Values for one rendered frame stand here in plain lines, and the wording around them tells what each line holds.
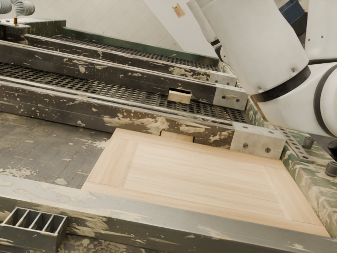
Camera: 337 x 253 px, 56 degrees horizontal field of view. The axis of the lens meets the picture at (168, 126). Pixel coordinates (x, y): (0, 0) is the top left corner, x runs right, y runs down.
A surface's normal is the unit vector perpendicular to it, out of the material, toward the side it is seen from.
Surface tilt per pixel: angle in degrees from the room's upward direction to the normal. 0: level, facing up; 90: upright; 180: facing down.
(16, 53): 90
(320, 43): 38
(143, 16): 90
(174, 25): 90
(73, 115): 90
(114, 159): 51
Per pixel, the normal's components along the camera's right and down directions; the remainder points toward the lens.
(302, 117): -0.32, 0.45
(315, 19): -0.98, -0.02
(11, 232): -0.04, 0.32
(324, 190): 0.18, -0.92
